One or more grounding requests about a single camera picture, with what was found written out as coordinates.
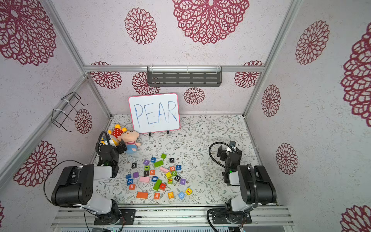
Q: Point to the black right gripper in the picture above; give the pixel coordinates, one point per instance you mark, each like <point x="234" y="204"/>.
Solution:
<point x="225" y="153"/>

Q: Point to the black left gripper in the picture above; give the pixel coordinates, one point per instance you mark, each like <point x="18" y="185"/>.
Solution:
<point x="116" y="145"/>

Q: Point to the yellow E block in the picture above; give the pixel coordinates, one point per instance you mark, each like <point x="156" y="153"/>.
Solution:
<point x="188" y="191"/>

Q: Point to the orange A block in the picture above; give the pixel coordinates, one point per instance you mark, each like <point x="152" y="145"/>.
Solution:
<point x="156" y="196"/>

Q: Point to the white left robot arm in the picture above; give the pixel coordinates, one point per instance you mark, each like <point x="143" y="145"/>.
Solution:
<point x="74" y="187"/>

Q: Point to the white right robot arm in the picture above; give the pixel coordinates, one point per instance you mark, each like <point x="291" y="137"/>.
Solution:
<point x="254" y="182"/>

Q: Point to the yellow red plush toy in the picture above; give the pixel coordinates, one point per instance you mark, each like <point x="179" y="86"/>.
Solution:
<point x="114" y="134"/>

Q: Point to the pink pig plush doll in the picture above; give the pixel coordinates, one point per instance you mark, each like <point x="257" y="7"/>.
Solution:
<point x="130" y="138"/>

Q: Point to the orange B block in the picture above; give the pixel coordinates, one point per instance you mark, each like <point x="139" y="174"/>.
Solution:
<point x="132" y="187"/>

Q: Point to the pink flat block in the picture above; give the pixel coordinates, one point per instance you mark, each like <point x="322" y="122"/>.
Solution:
<point x="144" y="179"/>

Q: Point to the green rectangular block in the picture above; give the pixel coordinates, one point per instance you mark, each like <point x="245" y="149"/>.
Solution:
<point x="158" y="163"/>

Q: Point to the orange flat rectangular block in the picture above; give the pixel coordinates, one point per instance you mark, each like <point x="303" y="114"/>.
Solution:
<point x="142" y="195"/>

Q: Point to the long green block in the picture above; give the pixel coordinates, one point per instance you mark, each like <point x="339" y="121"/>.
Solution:
<point x="157" y="184"/>

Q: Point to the black O block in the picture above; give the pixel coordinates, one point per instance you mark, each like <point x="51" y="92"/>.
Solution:
<point x="177" y="178"/>

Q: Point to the pink framed whiteboard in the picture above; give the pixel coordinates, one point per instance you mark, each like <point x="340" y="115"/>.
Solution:
<point x="155" y="113"/>

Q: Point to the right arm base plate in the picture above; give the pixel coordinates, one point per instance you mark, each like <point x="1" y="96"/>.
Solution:
<point x="223" y="217"/>

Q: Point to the black wire wall rack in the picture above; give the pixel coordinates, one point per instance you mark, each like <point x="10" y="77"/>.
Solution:
<point x="59" y="116"/>

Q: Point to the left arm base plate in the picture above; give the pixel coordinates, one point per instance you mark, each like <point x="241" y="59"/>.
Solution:
<point x="122" y="216"/>

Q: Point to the grey wall shelf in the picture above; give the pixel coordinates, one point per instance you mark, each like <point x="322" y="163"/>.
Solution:
<point x="185" y="77"/>

